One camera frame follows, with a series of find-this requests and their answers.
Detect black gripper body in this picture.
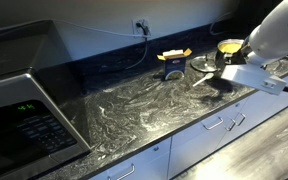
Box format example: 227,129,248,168
234,39,253,66

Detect steel pot with black handle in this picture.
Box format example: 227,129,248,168
214,38,247,72

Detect glass pot lid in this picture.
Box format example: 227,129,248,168
189,54,218,73

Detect white plastic spoon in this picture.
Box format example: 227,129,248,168
192,72,215,88

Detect small box with yellow flaps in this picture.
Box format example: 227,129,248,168
156,48,193,82

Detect white cabinet front with lock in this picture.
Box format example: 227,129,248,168
89,137,173,180

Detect stainless steel microwave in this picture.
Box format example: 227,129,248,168
0,19,92,180

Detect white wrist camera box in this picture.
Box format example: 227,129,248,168
220,63,287,97

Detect grey looped wall cable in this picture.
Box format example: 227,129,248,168
208,11,234,37

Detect silver cabinet bar handle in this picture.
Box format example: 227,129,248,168
201,116,225,131
233,112,247,127
224,117,237,132
107,162,136,180

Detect black power cord with plug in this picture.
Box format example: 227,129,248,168
125,20,151,70

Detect white wall outlet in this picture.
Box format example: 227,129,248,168
131,18,151,38

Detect thin white wall cable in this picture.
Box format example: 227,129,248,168
50,18,145,38

